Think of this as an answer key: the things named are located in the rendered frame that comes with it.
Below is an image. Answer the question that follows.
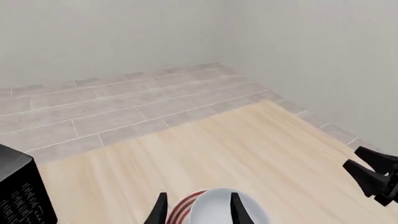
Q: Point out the white bowl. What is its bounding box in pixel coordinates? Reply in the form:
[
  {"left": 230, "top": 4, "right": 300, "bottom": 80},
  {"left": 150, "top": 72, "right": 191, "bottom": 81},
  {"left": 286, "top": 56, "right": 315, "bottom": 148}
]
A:
[{"left": 187, "top": 187, "right": 272, "bottom": 224}]

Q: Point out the black microwave oven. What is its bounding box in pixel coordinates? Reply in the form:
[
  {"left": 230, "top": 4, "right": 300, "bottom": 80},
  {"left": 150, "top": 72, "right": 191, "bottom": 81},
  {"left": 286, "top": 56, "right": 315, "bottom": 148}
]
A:
[{"left": 0, "top": 143, "right": 59, "bottom": 224}]

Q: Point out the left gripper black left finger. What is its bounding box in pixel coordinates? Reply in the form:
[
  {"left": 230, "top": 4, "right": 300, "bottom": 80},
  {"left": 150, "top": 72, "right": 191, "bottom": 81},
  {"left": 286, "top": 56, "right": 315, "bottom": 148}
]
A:
[{"left": 145, "top": 192, "right": 169, "bottom": 224}]

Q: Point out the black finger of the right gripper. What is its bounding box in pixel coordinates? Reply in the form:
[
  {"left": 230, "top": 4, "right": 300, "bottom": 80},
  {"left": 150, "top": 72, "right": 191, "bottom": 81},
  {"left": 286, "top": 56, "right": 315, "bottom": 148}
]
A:
[
  {"left": 354, "top": 146, "right": 398, "bottom": 174},
  {"left": 342, "top": 159, "right": 391, "bottom": 198}
]

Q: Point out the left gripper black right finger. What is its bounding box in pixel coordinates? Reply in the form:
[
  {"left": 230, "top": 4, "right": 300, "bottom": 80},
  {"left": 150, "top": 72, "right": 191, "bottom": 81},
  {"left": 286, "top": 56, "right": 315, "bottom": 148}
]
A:
[{"left": 229, "top": 192, "right": 254, "bottom": 224}]

